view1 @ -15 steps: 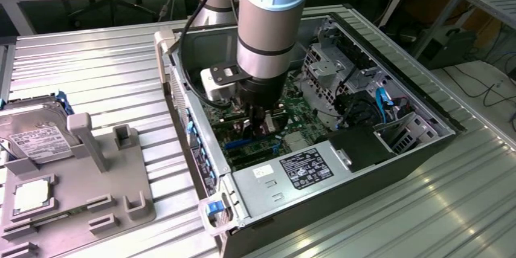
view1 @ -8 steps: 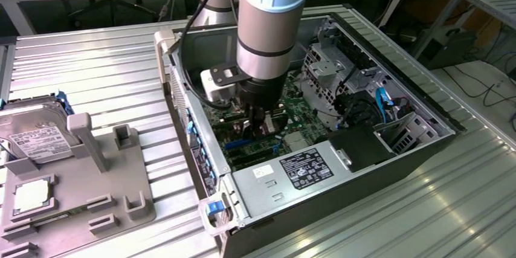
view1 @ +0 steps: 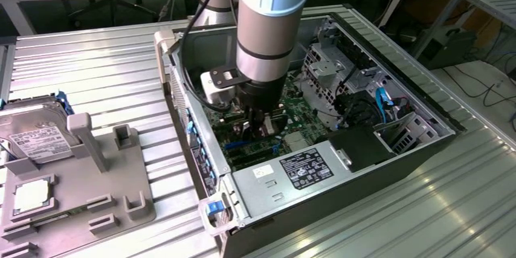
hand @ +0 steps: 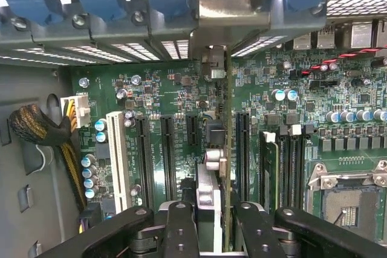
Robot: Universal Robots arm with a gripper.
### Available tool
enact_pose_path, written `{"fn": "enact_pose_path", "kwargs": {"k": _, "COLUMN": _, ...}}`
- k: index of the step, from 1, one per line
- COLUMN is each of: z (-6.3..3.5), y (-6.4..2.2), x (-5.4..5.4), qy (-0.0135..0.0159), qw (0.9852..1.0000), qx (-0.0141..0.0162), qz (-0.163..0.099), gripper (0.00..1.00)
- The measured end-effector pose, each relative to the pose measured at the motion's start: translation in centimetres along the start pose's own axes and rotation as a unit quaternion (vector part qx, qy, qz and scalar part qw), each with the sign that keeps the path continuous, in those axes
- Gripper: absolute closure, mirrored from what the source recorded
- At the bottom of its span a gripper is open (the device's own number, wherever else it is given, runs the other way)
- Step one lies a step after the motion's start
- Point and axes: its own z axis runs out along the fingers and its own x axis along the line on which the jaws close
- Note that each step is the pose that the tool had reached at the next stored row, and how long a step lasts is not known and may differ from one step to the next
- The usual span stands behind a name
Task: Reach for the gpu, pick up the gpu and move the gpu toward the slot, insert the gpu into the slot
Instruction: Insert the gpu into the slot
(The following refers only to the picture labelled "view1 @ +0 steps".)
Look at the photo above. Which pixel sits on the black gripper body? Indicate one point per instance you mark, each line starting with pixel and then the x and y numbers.
pixel 264 95

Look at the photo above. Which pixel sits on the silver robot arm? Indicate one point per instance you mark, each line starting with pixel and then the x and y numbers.
pixel 261 43

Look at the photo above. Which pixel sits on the blue expansion slot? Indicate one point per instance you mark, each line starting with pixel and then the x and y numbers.
pixel 232 145

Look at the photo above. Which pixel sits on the black expansion slot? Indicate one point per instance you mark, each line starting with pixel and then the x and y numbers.
pixel 249 153

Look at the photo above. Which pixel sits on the green motherboard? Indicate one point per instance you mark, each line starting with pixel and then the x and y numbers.
pixel 300 113

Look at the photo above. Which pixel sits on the silver chipset heatsink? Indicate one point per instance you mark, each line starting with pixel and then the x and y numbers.
pixel 297 140

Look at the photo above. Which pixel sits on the silver drive cage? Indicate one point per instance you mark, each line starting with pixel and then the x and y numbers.
pixel 327 67

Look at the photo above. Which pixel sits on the silver power supply unit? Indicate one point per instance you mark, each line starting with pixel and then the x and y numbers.
pixel 261 191

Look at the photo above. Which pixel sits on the black plastic shroud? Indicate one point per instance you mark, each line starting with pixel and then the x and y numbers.
pixel 359 146

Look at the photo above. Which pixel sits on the blue case latch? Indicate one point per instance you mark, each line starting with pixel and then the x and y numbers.
pixel 213 208

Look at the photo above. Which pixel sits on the black open PC case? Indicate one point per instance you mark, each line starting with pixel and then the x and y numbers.
pixel 343 194

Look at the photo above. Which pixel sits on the silver disk bay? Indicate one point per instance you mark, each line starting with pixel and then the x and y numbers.
pixel 419 128

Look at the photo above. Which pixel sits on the grey parts rack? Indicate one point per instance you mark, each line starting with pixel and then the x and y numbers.
pixel 80 185

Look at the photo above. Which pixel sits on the black floor device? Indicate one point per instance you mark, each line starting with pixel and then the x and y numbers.
pixel 447 49

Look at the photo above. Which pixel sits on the silver hard disk blue caddy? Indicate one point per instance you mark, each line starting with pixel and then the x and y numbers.
pixel 36 137

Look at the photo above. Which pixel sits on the green RAM stick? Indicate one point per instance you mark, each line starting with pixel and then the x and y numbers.
pixel 52 218

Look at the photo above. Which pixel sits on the silver CPU chip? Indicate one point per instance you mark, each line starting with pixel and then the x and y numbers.
pixel 32 194

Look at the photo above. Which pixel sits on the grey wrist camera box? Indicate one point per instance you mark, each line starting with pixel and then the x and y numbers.
pixel 217 95

